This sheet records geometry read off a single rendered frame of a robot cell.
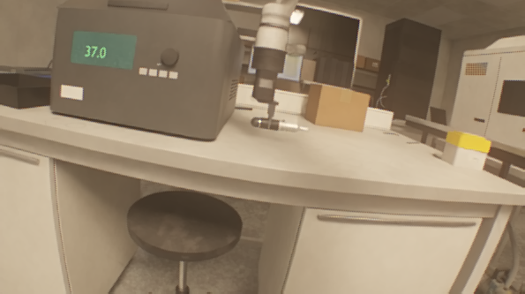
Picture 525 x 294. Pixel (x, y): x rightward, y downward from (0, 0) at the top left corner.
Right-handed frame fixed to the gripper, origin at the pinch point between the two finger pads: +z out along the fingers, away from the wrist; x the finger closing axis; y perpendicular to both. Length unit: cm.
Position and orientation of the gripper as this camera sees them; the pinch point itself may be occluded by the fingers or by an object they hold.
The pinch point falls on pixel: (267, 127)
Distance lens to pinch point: 62.8
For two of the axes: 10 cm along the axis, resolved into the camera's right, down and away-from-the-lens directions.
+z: -1.6, 9.7, 1.7
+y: -9.8, -1.4, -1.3
